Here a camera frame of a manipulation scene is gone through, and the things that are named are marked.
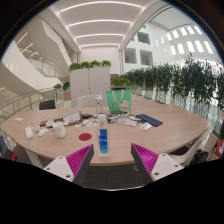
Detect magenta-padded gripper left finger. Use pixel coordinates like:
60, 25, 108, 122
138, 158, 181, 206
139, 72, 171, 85
43, 143, 95, 188

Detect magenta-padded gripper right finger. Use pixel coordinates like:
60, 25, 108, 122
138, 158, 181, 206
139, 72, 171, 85
130, 143, 185, 186

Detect clear blue-labelled water bottle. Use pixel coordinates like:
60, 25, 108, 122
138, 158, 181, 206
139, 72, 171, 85
96, 114, 111, 158

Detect white chair with purple seat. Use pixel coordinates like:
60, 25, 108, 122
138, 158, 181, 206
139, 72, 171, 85
169, 126, 214, 168

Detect white paper cup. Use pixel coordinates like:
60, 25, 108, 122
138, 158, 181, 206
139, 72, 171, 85
52, 121, 67, 139

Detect white computer mouse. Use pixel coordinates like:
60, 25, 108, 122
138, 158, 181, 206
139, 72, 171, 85
37, 128, 50, 138

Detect flat round red coaster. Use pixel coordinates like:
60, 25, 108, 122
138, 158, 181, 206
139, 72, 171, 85
78, 132, 93, 142

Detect white packet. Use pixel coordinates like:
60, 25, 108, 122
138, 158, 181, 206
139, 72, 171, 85
124, 119, 138, 127
139, 121, 153, 132

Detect black folder with white card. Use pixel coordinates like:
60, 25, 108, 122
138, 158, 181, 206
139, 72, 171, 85
46, 117, 64, 128

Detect white power strip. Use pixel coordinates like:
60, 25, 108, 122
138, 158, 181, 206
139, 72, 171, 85
24, 126, 35, 140

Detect dark blue flat case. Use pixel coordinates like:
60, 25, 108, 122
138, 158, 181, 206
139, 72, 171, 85
135, 113, 164, 128

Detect printed booklet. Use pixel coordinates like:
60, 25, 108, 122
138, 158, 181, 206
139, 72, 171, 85
62, 110, 83, 127

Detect black chair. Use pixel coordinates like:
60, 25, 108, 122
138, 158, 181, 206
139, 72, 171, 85
38, 99, 57, 111

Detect clear drinking flask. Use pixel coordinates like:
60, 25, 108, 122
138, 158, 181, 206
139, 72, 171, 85
94, 92, 105, 115

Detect glass balustrade railing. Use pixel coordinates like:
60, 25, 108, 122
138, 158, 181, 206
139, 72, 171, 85
0, 87, 64, 118

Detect low planter with green plants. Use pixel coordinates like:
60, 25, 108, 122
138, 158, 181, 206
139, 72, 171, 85
53, 81, 72, 101

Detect white cabinet topped with plants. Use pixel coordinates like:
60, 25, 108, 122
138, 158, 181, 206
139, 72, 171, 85
68, 59, 112, 108

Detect row of green hedge plants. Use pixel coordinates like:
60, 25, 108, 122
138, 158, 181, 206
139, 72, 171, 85
110, 54, 224, 114

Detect ceiling strip lights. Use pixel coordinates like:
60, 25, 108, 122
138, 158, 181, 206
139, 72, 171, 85
59, 0, 143, 49

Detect tangle of black cables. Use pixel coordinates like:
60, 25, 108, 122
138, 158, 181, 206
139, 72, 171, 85
106, 112, 143, 124

